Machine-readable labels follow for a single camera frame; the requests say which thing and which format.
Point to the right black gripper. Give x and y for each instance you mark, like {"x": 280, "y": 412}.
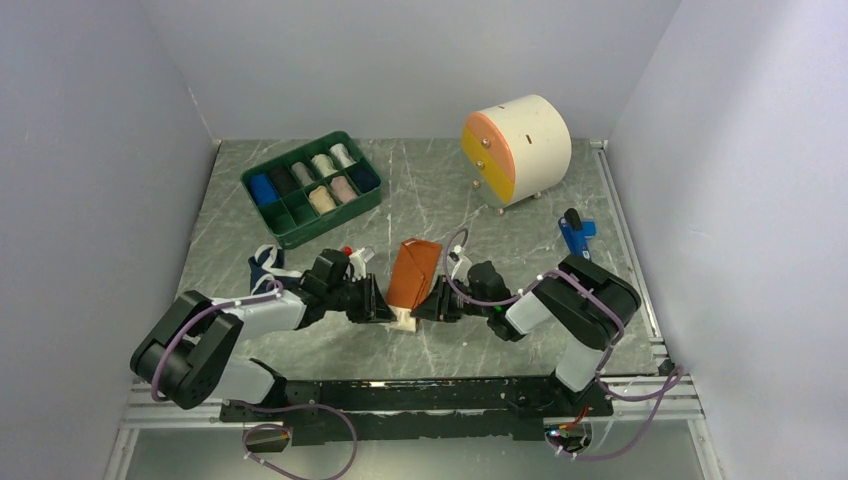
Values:
{"x": 438, "y": 304}

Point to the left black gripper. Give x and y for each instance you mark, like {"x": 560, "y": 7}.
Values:
{"x": 373, "y": 307}

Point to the orange cream underwear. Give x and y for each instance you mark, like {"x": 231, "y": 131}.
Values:
{"x": 411, "y": 279}

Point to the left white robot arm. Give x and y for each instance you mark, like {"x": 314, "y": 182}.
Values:
{"x": 188, "y": 357}

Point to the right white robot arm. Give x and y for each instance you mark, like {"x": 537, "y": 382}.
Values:
{"x": 592, "y": 304}

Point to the navy white crumpled underwear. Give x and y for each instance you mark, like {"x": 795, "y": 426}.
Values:
{"x": 267, "y": 265}

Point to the beige rolled underwear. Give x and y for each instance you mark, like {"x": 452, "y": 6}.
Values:
{"x": 321, "y": 200}

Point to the pink rolled underwear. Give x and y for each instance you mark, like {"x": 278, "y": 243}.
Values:
{"x": 343, "y": 190}

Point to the navy rolled underwear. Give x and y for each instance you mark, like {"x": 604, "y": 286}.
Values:
{"x": 364, "y": 178}

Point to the grey rolled underwear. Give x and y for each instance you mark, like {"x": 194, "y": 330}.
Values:
{"x": 302, "y": 173}

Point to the cream rolled underwear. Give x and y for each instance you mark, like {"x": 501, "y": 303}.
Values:
{"x": 324, "y": 165}

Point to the black rolled underwear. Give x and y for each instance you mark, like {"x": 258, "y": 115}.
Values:
{"x": 283, "y": 180}

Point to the white rolled underwear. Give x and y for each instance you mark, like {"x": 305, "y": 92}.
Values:
{"x": 342, "y": 155}

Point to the blue rolled underwear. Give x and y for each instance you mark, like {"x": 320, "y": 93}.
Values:
{"x": 262, "y": 190}

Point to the green divided storage tray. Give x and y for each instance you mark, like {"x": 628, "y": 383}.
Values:
{"x": 292, "y": 220}

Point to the blue black hand tool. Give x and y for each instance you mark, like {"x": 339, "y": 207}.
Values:
{"x": 577, "y": 232}

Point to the round cream drawer cabinet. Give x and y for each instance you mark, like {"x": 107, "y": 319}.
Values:
{"x": 516, "y": 150}

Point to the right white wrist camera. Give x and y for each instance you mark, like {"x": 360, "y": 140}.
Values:
{"x": 458, "y": 264}

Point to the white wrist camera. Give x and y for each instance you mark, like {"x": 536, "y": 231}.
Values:
{"x": 458, "y": 264}
{"x": 359, "y": 259}

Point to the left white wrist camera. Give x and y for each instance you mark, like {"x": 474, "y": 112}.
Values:
{"x": 359, "y": 259}

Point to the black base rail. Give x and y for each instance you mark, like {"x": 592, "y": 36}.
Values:
{"x": 518, "y": 407}

